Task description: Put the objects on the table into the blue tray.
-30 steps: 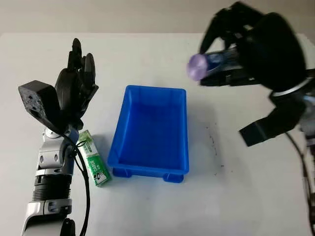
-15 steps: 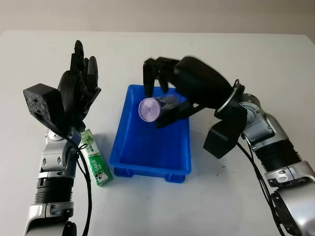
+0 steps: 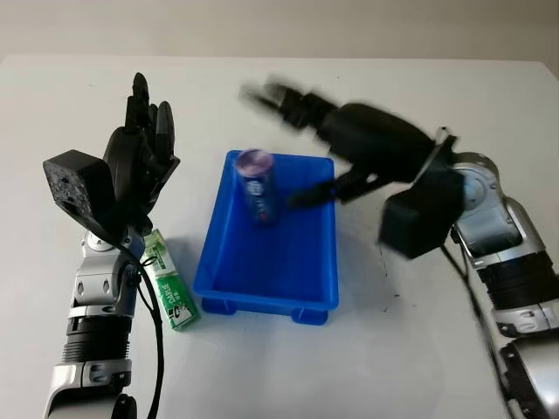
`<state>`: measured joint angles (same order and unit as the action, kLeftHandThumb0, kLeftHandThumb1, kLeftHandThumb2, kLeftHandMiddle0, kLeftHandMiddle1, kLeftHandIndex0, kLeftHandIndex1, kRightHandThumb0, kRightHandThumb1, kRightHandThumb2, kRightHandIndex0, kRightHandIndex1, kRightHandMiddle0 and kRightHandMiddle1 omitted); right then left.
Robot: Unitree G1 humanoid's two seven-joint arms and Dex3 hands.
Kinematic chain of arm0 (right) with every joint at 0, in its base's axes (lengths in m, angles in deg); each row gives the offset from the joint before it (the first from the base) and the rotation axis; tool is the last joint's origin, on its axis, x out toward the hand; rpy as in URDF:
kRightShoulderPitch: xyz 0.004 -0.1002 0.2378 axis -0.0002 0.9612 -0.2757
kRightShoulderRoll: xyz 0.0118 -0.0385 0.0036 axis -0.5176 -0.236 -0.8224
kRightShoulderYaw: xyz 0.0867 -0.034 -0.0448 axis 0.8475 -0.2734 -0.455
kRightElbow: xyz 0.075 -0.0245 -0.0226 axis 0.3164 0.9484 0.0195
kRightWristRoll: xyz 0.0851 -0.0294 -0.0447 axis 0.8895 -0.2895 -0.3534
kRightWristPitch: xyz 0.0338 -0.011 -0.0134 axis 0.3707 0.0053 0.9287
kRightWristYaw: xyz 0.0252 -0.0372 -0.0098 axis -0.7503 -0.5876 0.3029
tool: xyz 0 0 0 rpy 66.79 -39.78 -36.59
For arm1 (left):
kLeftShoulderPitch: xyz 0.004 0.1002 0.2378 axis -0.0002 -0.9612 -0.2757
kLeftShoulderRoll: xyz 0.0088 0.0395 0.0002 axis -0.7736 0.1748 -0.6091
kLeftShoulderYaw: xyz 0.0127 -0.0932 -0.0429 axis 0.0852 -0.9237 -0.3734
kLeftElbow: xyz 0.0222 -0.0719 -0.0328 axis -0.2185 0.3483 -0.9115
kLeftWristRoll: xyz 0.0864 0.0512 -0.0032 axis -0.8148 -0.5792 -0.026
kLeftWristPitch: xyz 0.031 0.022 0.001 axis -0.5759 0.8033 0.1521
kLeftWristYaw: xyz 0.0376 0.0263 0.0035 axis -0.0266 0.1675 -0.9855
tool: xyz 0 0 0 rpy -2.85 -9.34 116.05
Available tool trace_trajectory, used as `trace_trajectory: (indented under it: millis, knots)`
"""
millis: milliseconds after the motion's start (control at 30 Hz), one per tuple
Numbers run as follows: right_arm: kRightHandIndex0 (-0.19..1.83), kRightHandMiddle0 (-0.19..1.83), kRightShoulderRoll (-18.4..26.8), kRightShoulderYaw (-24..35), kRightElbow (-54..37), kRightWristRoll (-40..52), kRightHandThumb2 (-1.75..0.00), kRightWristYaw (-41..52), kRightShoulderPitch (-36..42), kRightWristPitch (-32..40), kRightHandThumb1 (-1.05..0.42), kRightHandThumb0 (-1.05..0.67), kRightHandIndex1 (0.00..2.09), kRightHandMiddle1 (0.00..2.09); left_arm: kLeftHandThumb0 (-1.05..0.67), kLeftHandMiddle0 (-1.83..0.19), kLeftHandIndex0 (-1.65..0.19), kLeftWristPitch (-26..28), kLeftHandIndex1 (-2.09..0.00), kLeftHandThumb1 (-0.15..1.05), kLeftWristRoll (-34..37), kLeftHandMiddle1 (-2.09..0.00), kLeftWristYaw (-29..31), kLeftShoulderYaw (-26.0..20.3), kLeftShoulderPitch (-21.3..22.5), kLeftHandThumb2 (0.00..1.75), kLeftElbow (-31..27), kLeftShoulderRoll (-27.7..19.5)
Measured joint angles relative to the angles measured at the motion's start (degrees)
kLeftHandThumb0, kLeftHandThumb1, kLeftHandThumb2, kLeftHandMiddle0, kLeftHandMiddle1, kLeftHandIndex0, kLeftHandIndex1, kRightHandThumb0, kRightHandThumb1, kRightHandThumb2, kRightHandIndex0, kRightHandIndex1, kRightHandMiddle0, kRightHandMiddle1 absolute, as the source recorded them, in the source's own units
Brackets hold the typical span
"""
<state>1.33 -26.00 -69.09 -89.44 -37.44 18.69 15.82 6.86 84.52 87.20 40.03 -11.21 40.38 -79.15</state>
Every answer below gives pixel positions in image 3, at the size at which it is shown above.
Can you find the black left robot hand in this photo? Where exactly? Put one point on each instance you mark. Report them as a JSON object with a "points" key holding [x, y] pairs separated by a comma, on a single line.
{"points": [[131, 161]]}

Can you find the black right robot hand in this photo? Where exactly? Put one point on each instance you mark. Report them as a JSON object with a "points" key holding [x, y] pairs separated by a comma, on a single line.
{"points": [[375, 139]]}

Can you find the purple drink can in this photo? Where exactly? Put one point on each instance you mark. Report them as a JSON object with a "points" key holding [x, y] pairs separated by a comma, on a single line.
{"points": [[260, 192]]}

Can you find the green toothpaste box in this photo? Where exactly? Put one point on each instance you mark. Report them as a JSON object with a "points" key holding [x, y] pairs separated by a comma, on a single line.
{"points": [[172, 297]]}

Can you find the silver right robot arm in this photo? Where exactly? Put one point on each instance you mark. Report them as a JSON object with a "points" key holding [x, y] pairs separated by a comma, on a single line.
{"points": [[515, 270]]}

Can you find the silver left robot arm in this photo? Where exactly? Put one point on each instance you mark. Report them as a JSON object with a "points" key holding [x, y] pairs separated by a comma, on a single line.
{"points": [[98, 283]]}

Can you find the blue plastic tray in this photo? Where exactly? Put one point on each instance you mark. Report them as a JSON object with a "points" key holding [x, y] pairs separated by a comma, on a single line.
{"points": [[271, 262]]}

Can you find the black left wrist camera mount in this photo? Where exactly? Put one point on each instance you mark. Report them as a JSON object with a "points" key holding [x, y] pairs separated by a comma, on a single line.
{"points": [[72, 179]]}

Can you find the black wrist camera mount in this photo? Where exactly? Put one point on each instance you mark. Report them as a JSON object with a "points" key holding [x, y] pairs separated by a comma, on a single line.
{"points": [[415, 218], [72, 179]]}

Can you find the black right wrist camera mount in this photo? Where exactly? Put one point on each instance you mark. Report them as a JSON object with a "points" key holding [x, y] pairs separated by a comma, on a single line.
{"points": [[415, 218]]}

